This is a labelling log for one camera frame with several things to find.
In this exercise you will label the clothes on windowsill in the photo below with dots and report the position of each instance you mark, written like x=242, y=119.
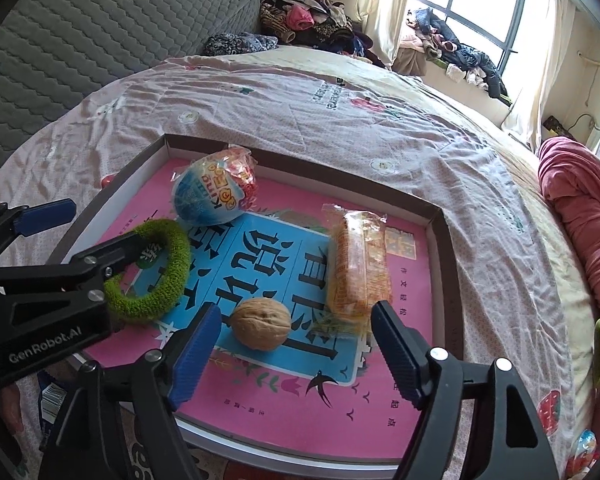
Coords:
x=460, y=55

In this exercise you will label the grey quilted headboard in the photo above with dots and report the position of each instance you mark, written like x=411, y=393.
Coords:
x=95, y=30

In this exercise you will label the cream curtain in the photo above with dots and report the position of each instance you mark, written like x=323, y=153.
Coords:
x=385, y=5
x=540, y=70

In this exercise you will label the pile of clothes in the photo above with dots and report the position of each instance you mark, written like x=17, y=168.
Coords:
x=315, y=20

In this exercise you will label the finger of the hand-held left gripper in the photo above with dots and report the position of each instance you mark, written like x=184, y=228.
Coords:
x=47, y=215
x=90, y=262

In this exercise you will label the red blanket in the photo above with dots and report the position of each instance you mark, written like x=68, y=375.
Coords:
x=585, y=210

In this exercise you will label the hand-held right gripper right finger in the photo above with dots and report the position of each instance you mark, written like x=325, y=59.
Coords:
x=400, y=355

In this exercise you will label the pink printed bed sheet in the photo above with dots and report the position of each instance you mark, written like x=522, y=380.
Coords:
x=305, y=110

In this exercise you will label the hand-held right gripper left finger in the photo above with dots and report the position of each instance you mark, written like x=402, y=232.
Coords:
x=192, y=357

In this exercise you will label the shallow cardboard box pink print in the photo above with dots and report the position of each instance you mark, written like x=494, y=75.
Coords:
x=280, y=400

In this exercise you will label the walnut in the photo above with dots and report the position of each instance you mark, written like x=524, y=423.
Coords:
x=260, y=322

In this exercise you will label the dark patterned pillow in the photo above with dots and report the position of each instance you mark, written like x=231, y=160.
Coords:
x=237, y=44

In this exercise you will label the foil-wrapped toy egg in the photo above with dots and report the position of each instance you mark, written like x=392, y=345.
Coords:
x=210, y=190

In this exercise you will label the clear-wrapped orange snack packet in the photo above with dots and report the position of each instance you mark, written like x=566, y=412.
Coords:
x=360, y=265

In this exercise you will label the small colourful wrapped toy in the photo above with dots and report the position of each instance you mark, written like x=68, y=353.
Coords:
x=582, y=452

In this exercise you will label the window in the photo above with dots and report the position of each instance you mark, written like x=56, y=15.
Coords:
x=480, y=5

